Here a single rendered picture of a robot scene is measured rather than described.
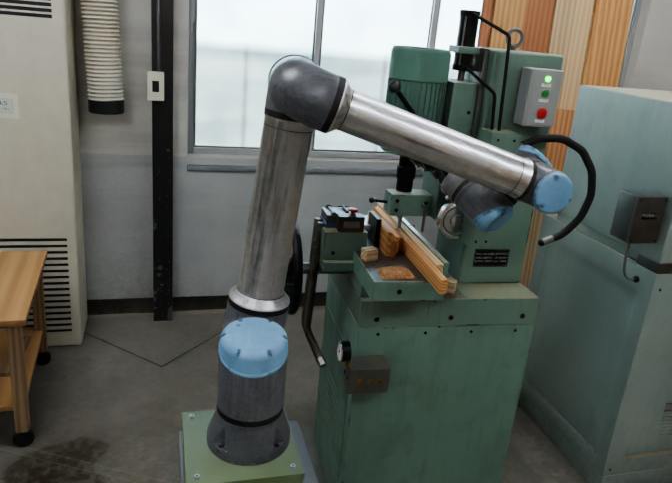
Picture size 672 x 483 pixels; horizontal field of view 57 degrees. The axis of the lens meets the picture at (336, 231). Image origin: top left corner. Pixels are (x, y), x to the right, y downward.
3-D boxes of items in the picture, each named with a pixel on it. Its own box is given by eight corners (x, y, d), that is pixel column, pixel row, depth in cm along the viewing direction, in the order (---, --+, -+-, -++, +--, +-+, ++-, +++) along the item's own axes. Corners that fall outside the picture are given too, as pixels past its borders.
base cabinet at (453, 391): (312, 435, 246) (326, 269, 223) (448, 426, 259) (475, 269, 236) (336, 521, 204) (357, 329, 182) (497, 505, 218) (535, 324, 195)
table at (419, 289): (301, 229, 223) (302, 213, 221) (382, 230, 230) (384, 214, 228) (338, 302, 167) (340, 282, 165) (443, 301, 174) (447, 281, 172)
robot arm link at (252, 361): (213, 421, 132) (216, 350, 126) (219, 376, 148) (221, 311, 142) (285, 422, 134) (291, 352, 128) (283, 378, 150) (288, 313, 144)
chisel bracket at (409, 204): (382, 213, 199) (385, 188, 197) (423, 214, 203) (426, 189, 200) (388, 221, 193) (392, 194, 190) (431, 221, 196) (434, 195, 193)
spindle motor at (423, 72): (373, 145, 197) (384, 43, 187) (425, 147, 201) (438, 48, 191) (389, 157, 181) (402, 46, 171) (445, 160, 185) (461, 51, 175)
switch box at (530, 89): (512, 122, 183) (522, 66, 178) (542, 124, 185) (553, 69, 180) (522, 126, 177) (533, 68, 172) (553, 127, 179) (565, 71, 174)
